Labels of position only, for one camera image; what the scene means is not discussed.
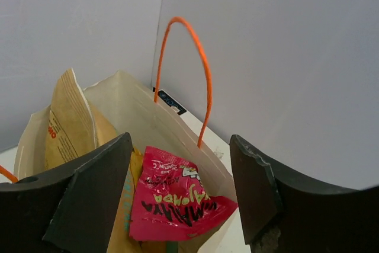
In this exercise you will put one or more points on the yellow snack packet barcode side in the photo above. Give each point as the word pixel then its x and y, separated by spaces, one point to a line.
pixel 136 168

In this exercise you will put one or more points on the cream bear paper bag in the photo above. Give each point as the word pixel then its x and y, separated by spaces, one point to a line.
pixel 135 109

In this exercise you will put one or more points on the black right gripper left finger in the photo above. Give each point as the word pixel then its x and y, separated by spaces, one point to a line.
pixel 70 208

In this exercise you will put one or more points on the tan popcorn chips bag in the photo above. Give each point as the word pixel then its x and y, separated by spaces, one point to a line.
pixel 75 128

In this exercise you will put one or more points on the small pink candy packet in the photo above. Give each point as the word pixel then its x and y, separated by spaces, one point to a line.
pixel 170 202

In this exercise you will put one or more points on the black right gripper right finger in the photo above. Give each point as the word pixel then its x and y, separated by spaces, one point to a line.
pixel 283 210

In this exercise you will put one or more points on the black corner label sticker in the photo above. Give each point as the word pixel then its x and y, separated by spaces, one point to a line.
pixel 171 102

